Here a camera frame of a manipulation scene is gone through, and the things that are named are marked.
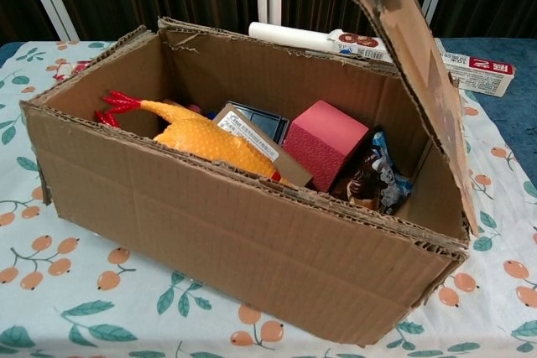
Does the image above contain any brown cardboard shipping box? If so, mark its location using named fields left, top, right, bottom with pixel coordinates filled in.
left=19, top=0, right=479, bottom=349

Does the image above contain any pink patterned cube box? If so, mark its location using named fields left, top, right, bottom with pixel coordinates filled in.
left=281, top=100, right=370, bottom=194

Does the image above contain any red white cling film box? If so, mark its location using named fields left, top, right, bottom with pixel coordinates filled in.
left=337, top=30, right=515, bottom=97

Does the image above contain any small brown labelled carton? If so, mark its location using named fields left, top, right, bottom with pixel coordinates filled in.
left=211, top=106, right=314, bottom=186

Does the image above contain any black plastic tray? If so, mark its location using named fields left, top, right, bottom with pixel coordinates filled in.
left=224, top=101, right=291, bottom=144

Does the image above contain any yellow rubber chicken toy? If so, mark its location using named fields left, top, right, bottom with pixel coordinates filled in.
left=95, top=89, right=290, bottom=186

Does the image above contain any brown blue snack bag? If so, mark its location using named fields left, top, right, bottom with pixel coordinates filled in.
left=329, top=125, right=413, bottom=215

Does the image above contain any white cling film roll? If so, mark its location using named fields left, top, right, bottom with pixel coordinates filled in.
left=248, top=21, right=339, bottom=51

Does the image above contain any small red white snack pack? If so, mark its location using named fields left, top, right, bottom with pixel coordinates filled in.
left=53, top=60, right=91, bottom=81

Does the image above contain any floral orange fruit tablecloth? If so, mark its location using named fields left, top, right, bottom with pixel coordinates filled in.
left=0, top=39, right=537, bottom=358

